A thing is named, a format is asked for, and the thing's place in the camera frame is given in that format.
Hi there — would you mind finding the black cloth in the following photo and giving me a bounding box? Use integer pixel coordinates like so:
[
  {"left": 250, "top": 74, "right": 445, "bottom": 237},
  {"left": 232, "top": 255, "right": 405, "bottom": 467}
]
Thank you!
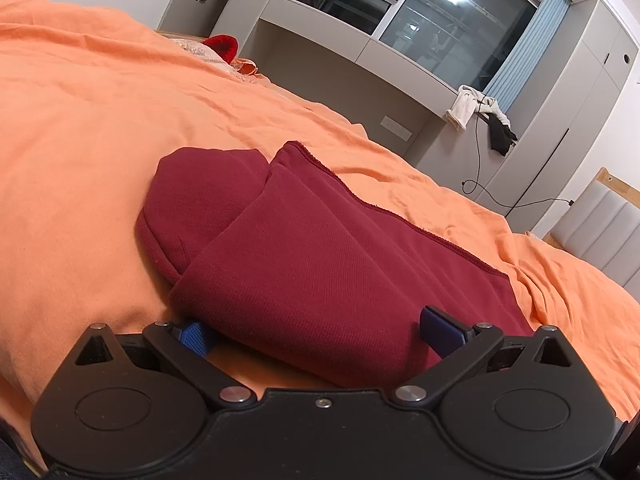
[{"left": 481, "top": 97, "right": 519, "bottom": 157}]

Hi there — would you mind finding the red knit cloth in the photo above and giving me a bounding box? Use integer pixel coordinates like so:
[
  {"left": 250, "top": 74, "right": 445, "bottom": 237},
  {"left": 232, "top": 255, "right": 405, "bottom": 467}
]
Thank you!
[{"left": 202, "top": 35, "right": 240, "bottom": 64}]

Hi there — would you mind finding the light blue curtain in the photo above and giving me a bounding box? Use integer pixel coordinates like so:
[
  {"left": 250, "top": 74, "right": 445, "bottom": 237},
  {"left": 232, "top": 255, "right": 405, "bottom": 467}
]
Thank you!
[{"left": 482, "top": 0, "right": 571, "bottom": 116}]

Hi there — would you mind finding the white wall socket panel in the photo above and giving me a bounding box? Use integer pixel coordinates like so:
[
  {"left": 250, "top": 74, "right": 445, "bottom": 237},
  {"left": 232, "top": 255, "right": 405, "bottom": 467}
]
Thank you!
[{"left": 380, "top": 116, "right": 413, "bottom": 142}]

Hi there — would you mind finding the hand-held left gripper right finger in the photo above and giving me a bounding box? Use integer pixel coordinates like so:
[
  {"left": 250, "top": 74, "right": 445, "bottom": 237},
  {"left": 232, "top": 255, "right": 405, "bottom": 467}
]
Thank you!
[{"left": 392, "top": 305, "right": 576, "bottom": 406}]

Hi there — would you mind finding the orange bed blanket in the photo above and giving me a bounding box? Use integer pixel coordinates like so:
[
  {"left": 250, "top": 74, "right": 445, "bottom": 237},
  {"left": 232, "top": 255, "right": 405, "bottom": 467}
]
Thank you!
[{"left": 0, "top": 0, "right": 640, "bottom": 466}]

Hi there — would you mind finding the glass window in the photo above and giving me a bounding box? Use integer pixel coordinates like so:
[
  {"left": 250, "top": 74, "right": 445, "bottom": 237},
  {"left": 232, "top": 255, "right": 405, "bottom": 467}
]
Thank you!
[{"left": 295, "top": 0, "right": 547, "bottom": 97}]

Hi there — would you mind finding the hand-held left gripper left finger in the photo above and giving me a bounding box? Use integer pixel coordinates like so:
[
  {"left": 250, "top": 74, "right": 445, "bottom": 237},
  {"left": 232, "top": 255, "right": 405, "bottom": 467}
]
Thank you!
[{"left": 75, "top": 321, "right": 253, "bottom": 408}]

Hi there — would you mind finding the grey padded headboard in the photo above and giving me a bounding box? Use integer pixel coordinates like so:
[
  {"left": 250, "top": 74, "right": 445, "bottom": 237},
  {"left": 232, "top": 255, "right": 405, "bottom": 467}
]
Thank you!
[{"left": 542, "top": 167, "right": 640, "bottom": 291}]

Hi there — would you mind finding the tall grey wardrobe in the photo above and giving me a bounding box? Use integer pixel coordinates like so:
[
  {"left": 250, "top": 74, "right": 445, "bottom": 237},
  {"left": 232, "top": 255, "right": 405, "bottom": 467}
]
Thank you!
[{"left": 487, "top": 0, "right": 640, "bottom": 233}]

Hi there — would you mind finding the embroidered peach pillow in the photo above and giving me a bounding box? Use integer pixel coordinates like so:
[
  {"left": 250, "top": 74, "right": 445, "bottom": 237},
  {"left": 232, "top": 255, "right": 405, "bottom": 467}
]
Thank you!
[{"left": 170, "top": 36, "right": 268, "bottom": 83}]

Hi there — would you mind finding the grey built-in desk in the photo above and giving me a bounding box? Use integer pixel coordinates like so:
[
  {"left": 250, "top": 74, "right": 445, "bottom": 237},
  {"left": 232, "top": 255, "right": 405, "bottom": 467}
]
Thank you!
[{"left": 215, "top": 0, "right": 501, "bottom": 168}]

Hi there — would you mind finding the maroon knit sweater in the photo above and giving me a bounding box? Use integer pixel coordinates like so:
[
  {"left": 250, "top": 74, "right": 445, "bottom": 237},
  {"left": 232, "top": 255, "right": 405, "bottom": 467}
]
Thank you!
[{"left": 136, "top": 141, "right": 533, "bottom": 388}]

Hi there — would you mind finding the black cable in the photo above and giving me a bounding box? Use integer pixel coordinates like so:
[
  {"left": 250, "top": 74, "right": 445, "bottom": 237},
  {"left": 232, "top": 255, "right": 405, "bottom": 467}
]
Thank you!
[{"left": 461, "top": 105, "right": 576, "bottom": 211}]

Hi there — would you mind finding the white cloth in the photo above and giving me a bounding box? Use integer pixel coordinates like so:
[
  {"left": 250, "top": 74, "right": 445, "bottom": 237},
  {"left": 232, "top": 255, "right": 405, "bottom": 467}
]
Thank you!
[{"left": 444, "top": 85, "right": 485, "bottom": 133}]

